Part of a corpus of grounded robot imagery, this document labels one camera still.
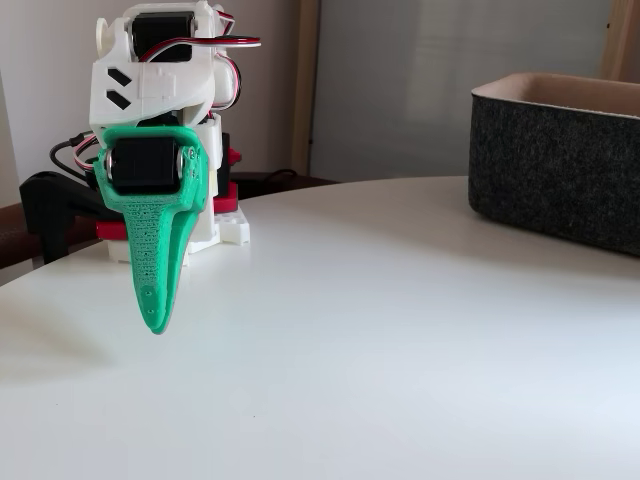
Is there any beige door frame post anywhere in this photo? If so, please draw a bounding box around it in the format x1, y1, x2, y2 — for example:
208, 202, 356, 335
289, 0, 321, 177

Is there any light wooden post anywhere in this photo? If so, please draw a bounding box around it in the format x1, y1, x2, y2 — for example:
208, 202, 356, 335
599, 0, 640, 84

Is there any dark grey felt box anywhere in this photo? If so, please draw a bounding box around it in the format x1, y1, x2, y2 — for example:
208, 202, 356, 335
468, 72, 640, 259

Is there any thin black cable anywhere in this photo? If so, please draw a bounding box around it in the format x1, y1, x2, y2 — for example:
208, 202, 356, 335
239, 168, 300, 185

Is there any black and red table clamp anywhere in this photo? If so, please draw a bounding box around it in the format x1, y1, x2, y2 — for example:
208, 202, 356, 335
218, 132, 244, 215
18, 171, 126, 266

